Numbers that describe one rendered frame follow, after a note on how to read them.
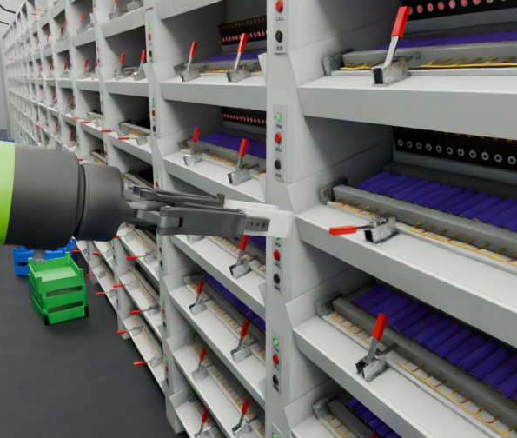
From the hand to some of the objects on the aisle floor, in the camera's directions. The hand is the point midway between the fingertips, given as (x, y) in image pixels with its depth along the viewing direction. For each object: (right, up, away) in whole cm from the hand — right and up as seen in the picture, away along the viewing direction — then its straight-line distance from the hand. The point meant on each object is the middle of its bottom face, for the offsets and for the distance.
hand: (258, 219), depth 60 cm
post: (-20, -67, +115) cm, 135 cm away
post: (+12, -83, +56) cm, 101 cm away
